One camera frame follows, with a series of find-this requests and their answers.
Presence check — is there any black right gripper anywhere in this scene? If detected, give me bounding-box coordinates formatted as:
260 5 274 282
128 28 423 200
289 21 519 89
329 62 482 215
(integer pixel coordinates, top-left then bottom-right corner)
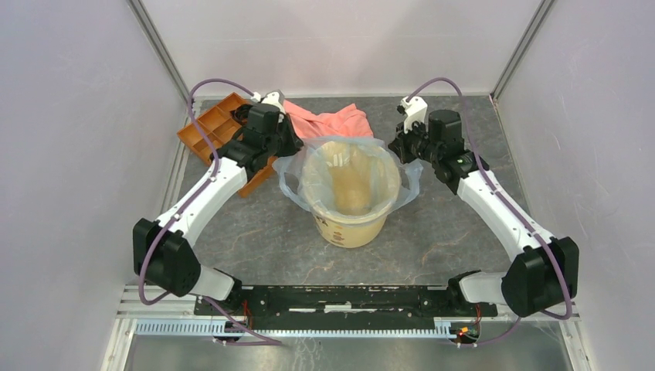
389 117 441 165

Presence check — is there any light blue plastic trash bag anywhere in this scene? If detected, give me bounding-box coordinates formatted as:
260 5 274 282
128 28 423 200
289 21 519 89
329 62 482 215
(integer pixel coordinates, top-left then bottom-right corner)
273 136 423 224

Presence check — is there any yellow trash bin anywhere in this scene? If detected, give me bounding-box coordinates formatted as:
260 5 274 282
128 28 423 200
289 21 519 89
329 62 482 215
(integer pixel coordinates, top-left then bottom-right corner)
298 137 402 248

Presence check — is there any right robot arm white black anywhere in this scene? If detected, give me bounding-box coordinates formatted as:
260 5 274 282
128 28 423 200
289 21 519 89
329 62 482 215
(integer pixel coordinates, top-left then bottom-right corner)
388 110 579 320

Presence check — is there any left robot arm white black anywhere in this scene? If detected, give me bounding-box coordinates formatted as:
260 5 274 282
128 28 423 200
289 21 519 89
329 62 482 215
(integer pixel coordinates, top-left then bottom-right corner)
133 98 303 315

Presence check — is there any pink cloth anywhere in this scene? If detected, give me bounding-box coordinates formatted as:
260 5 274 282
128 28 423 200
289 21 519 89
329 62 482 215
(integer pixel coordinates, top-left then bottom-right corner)
283 100 374 139

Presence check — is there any orange compartment tray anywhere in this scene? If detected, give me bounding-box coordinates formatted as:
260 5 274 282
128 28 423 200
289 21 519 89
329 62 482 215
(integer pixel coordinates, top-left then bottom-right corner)
177 93 277 198

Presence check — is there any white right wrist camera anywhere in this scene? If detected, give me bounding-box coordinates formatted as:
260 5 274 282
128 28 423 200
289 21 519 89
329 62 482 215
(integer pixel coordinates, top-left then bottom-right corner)
397 96 428 134

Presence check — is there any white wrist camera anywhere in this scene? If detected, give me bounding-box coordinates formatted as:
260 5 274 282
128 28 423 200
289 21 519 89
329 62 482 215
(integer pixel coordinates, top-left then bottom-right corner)
250 90 286 114
397 96 428 134

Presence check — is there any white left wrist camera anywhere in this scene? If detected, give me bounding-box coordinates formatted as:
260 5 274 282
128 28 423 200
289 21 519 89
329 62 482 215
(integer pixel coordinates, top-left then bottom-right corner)
250 90 286 114

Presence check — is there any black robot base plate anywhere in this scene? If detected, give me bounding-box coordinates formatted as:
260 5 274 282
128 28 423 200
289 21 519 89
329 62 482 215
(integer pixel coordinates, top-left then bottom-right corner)
220 285 498 332

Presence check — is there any aluminium slotted cable rail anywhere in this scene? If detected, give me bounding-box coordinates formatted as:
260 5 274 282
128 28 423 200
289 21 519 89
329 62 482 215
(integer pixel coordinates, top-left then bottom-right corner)
134 319 457 340

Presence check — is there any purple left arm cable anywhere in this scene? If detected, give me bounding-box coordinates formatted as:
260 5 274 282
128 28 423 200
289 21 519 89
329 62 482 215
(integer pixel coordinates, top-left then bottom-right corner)
137 78 257 307

